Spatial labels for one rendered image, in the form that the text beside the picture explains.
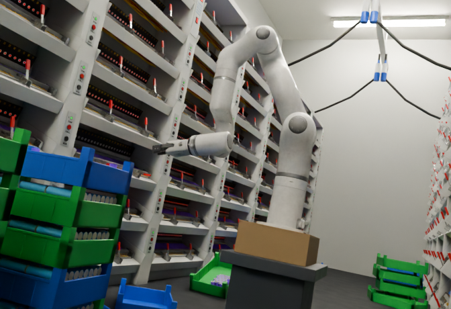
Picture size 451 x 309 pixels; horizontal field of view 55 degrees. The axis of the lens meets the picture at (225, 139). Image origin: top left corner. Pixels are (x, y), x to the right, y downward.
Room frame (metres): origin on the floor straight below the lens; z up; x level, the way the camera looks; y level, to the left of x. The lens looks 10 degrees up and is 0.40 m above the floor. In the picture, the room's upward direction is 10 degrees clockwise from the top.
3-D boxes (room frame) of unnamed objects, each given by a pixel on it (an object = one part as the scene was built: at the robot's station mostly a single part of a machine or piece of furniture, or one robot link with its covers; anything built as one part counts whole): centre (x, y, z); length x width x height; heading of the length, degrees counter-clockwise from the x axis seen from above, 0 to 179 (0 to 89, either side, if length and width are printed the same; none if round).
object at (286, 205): (1.60, -0.26, 0.47); 0.19 x 0.19 x 0.18
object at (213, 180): (2.86, 0.07, 0.85); 0.20 x 0.09 x 1.70; 65
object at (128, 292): (1.67, 0.18, 0.04); 0.30 x 0.20 x 0.08; 10
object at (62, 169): (1.01, 0.38, 0.44); 0.30 x 0.20 x 0.08; 74
